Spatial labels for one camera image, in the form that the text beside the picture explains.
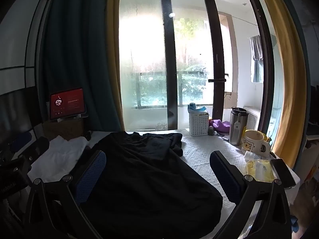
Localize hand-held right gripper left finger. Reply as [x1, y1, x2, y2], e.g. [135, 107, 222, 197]
[24, 150, 107, 239]

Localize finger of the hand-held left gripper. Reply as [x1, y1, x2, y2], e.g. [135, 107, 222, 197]
[29, 136, 50, 158]
[9, 132, 33, 152]

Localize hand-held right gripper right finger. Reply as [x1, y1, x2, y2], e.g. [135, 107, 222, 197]
[209, 150, 292, 239]

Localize black garment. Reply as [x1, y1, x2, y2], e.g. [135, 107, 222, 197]
[72, 131, 223, 239]

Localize grey hanging clothes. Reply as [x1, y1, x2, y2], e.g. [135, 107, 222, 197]
[250, 35, 263, 61]

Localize white garment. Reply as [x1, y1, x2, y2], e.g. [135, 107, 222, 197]
[27, 136, 90, 182]

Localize brown cardboard box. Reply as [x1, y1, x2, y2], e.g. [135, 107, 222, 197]
[42, 118, 85, 140]

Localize white textured tablecloth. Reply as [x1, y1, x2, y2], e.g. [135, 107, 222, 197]
[87, 128, 301, 239]

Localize small white bottle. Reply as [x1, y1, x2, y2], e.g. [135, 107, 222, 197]
[244, 151, 261, 162]

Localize yellow wet wipes pack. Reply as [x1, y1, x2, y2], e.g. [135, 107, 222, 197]
[244, 159, 275, 183]

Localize cream mug with bear print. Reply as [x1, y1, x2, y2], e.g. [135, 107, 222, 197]
[240, 129, 271, 155]

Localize stainless steel tumbler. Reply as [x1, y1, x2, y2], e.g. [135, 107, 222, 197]
[229, 107, 250, 146]

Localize purple cloth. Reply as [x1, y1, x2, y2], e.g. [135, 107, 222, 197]
[211, 119, 231, 133]

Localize tablet with red screen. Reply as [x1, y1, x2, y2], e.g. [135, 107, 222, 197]
[49, 88, 87, 120]

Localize white perforated plastic basket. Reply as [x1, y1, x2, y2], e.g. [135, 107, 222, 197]
[188, 111, 210, 137]

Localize black smartphone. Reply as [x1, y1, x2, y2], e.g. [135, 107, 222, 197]
[270, 158, 297, 189]

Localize white air conditioner unit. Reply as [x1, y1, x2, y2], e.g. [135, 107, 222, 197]
[243, 106, 258, 131]

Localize blue plastic packaging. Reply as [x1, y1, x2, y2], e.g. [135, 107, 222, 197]
[188, 103, 208, 114]

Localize flat cardboard piece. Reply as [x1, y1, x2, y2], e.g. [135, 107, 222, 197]
[224, 92, 237, 109]

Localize teal curtain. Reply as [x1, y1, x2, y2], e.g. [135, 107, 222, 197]
[37, 0, 125, 132]

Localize yellow curtain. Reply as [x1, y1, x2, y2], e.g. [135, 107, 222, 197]
[252, 0, 308, 157]
[107, 0, 126, 131]

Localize dark door frame post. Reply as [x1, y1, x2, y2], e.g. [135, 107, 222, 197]
[159, 0, 178, 130]
[199, 0, 227, 130]

